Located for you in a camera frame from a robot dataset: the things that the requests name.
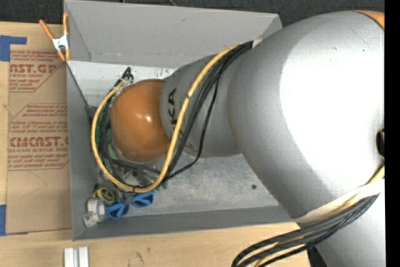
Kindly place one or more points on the blue sunglasses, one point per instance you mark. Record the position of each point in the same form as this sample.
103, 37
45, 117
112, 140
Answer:
117, 210

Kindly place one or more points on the clear glass jar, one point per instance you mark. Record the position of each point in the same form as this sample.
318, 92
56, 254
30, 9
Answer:
93, 212

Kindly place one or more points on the brown cardboard board, red print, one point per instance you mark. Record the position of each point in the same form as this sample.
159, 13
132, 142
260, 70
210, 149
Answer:
34, 122

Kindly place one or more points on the grey metal bin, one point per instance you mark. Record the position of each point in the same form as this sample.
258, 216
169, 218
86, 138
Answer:
200, 37

